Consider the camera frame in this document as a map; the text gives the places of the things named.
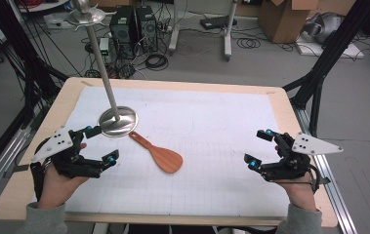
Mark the black computer tower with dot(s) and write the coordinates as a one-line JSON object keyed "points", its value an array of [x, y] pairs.
{"points": [[147, 27], [122, 29]]}

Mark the large cardboard box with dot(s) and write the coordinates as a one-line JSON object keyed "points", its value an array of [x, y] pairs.
{"points": [[283, 22]]}

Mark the white flat board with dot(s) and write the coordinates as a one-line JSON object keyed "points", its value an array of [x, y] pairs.
{"points": [[351, 52]]}

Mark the flat black device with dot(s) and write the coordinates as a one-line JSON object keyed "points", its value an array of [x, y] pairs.
{"points": [[216, 22]]}

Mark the grey rounded appliance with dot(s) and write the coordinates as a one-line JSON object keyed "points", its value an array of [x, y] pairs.
{"points": [[325, 27]]}

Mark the white grid mat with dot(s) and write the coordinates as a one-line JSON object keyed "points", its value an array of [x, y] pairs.
{"points": [[205, 130]]}

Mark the white stand frame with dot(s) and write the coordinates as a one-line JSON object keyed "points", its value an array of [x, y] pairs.
{"points": [[174, 32]]}

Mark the metal utensil stand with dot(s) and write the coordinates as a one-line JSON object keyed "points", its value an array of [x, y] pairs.
{"points": [[124, 125]]}

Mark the wooden spatula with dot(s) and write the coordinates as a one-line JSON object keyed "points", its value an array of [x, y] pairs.
{"points": [[168, 159]]}

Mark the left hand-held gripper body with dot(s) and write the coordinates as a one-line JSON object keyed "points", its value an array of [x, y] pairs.
{"points": [[57, 143]]}

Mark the person's left hand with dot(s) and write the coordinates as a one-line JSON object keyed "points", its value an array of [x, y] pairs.
{"points": [[55, 188]]}

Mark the small grey electronics box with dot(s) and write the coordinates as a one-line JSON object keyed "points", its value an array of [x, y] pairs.
{"points": [[104, 45]]}

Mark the person's right hand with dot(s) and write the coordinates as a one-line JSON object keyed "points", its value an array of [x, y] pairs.
{"points": [[299, 191]]}

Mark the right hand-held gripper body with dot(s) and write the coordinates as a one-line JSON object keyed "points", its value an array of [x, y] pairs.
{"points": [[309, 146]]}

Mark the grey tape tab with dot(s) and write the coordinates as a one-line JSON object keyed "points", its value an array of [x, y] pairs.
{"points": [[16, 169], [326, 180]]}

